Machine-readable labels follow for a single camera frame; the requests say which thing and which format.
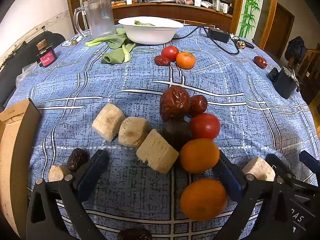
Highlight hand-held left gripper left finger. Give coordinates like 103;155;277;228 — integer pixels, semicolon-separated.
26;149;109;240

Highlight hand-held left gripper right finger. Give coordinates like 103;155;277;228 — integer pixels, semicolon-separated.
212;150;290;240

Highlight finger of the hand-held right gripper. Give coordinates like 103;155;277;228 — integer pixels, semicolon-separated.
265;154;312;189
299;151;320;174

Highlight peeled sugarcane piece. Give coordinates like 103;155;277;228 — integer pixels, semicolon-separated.
118;117;150;148
91;103;126;142
47;165;73;182
136;129;180;174
241;156;276;182

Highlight orange mandarin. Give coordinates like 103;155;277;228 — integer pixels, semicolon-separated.
180;178;228;222
179;138;220;173
176;51;196;69

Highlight red tomato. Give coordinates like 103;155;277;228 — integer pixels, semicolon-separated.
189;113;221;141
161;46;179;62

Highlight cardboard tray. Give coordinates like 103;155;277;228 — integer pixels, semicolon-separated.
0;98;42;240

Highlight dark wrinkled date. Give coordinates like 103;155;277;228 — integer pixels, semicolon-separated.
67;148;90;173
117;228;152;240

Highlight dark purple round fruit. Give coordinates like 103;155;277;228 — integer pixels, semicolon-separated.
161;119;192;152

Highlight small red date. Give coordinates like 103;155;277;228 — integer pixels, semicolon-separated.
188;95;208;117

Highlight large wrinkled red date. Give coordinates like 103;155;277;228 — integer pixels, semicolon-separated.
159;85;191;122

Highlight blue checked tablecloth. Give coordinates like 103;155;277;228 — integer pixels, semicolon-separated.
5;24;320;240

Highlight wooden chair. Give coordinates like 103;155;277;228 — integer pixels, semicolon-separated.
287;42;320;105

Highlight dark backpack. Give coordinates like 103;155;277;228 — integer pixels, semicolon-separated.
285;36;307;60

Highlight key bunch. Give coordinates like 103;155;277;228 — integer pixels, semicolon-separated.
230;36;254;50

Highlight dark bottle with pink label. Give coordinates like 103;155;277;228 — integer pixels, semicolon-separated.
36;39;57;68

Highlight wooden door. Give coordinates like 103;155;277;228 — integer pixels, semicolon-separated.
264;2;295;53

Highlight black leather chair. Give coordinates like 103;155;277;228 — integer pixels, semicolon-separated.
0;32;66;108

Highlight round white coaster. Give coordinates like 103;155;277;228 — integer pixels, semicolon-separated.
61;34;84;47

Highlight black power adapter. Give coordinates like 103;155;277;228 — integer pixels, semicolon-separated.
207;28;230;43

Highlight white bowl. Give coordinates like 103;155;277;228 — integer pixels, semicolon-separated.
118;17;184;45

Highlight clear plastic pitcher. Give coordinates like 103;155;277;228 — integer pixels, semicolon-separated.
73;0;117;39

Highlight green leaves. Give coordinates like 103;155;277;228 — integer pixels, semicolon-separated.
134;20;156;27

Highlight white boxes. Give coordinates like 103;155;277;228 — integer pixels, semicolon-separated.
212;0;234;14

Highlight wooden cabinet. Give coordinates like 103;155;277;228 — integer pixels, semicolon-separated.
65;0;245;34

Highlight black power cable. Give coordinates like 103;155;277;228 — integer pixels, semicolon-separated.
172;24;240;55

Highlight bamboo wall sticker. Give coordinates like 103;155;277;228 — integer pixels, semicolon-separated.
239;0;263;38

